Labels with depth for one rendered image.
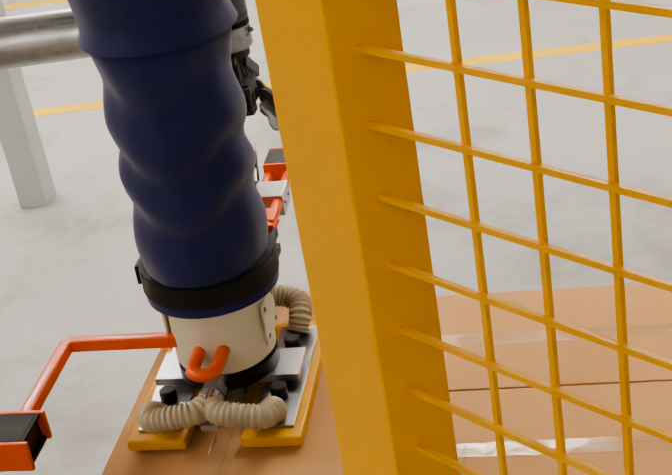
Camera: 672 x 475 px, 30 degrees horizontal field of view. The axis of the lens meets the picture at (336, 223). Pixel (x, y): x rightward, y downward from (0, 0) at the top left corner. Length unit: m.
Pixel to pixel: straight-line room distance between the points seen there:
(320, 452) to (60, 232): 3.21
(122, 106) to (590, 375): 1.33
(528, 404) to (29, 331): 2.22
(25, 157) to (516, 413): 3.05
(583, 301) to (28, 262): 2.53
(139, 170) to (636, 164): 3.21
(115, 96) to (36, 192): 3.47
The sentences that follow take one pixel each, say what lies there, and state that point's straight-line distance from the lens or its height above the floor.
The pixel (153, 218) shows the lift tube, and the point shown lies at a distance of 1.92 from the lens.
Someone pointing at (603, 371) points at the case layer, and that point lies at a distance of 2.79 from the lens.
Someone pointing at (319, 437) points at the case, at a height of 0.94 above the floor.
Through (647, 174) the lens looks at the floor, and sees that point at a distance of 4.80.
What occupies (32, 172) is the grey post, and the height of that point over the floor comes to 0.16.
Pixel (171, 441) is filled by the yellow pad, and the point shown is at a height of 0.97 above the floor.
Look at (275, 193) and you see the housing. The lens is 2.47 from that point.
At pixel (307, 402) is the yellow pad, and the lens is 2.07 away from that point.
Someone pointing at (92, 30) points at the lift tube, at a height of 1.64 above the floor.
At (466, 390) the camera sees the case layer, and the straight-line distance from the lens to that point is 2.77.
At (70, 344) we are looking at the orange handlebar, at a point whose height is 1.09.
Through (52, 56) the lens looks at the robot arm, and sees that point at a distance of 2.12.
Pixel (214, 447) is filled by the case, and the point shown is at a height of 0.94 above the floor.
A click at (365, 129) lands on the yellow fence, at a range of 0.62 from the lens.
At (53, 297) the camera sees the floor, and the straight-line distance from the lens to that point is 4.63.
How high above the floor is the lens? 2.16
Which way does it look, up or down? 27 degrees down
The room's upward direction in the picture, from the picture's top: 10 degrees counter-clockwise
